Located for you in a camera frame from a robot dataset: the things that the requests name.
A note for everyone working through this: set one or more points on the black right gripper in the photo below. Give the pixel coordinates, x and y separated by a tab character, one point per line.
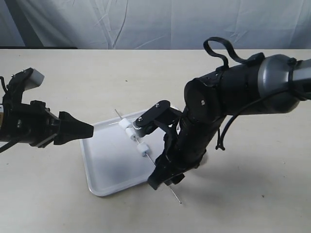
182	152

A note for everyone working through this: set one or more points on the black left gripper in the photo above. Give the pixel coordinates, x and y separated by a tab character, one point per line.
35	125

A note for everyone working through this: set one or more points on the white marshmallow bottom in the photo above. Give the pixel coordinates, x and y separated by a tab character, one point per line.
143	148

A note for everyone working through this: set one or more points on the white marshmallow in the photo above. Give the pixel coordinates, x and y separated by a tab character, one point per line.
131	133
125	123
143	148

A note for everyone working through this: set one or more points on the thin metal skewer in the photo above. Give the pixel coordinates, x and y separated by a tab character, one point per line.
171	189

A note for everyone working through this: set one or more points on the white marshmallow top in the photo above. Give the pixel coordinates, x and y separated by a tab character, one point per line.
125	123

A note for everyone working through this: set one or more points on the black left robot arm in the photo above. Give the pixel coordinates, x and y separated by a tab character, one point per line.
35	125

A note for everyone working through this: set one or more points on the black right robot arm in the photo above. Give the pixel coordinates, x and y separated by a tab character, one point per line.
262	85

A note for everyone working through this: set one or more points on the white plastic tray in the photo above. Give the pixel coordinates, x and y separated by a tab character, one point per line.
112	161

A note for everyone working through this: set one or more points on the white backdrop curtain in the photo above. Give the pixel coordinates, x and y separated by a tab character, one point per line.
155	24

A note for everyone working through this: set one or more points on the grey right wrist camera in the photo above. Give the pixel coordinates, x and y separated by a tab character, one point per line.
146	123

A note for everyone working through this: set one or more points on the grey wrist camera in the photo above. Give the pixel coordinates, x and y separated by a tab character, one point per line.
33	78
146	123

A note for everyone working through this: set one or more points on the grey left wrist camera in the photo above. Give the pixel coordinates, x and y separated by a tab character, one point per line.
33	78

